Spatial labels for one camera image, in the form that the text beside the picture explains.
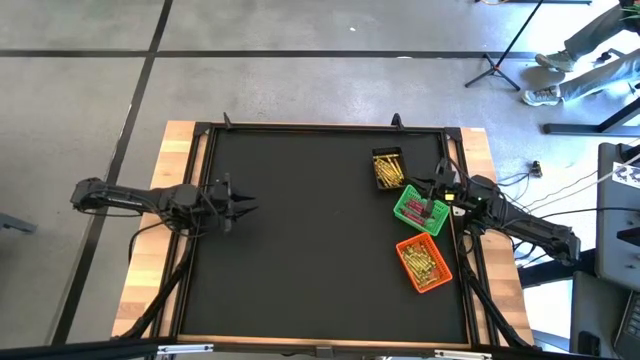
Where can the yellow gripper tag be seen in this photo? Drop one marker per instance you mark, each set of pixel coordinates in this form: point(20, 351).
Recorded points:
point(449, 197)

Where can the orange plastic mesh basket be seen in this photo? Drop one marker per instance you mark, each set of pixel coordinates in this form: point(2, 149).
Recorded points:
point(442, 277)

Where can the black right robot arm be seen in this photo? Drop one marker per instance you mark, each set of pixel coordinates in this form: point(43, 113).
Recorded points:
point(525, 222)

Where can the grey computer case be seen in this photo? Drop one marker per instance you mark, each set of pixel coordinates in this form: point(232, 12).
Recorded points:
point(592, 310)

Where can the black rig support strut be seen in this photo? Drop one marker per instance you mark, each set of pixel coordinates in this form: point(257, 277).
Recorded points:
point(155, 305)
point(487, 305)

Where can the black frame clamp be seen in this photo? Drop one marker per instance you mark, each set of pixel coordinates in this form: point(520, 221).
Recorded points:
point(396, 121)
point(227, 121)

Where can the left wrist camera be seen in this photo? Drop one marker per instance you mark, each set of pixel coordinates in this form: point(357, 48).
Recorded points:
point(185, 197)

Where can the black desk frame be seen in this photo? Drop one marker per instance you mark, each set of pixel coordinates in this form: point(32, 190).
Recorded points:
point(575, 129)

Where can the green plastic mesh basket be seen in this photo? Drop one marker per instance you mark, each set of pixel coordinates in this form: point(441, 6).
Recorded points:
point(440, 222)

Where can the printed marker sheet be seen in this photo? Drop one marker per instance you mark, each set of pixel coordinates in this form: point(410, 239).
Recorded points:
point(627, 175)

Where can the black keyboard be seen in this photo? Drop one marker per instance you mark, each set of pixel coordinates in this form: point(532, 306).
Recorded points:
point(630, 330)

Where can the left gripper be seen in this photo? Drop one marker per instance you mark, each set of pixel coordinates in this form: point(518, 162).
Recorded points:
point(217, 202)

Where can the grey furniture foot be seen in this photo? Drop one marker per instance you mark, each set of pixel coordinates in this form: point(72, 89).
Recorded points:
point(17, 223)

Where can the black table mat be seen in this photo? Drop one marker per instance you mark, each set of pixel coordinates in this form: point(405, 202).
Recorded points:
point(300, 250)

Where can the red crayon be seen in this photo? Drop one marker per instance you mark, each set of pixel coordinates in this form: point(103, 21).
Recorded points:
point(413, 217)
point(416, 204)

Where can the black power adapter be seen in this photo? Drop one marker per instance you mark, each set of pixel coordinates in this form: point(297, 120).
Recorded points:
point(536, 169)

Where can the black plastic mesh basket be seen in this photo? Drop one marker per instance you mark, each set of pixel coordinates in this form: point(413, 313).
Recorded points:
point(404, 175)

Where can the black tripod stand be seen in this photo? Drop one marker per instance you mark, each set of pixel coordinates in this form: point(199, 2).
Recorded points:
point(492, 67)

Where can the person's shoe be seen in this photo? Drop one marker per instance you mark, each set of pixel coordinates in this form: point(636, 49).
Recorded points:
point(554, 61)
point(541, 96)

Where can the grey cabinet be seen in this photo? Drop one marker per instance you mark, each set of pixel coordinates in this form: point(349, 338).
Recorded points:
point(615, 240)

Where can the person's leg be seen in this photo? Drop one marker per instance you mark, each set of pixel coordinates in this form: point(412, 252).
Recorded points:
point(600, 75)
point(595, 32)

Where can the white corner bracket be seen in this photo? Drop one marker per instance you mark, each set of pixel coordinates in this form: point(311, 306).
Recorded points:
point(457, 212)

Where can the silver metal bracket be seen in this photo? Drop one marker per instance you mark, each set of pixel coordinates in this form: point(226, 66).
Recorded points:
point(185, 349)
point(462, 354)

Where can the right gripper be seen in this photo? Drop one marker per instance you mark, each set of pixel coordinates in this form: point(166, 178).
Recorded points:
point(457, 192)

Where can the pink crayon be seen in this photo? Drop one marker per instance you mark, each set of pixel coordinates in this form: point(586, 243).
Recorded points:
point(414, 210)

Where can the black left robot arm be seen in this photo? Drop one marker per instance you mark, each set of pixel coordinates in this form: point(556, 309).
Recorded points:
point(130, 197)

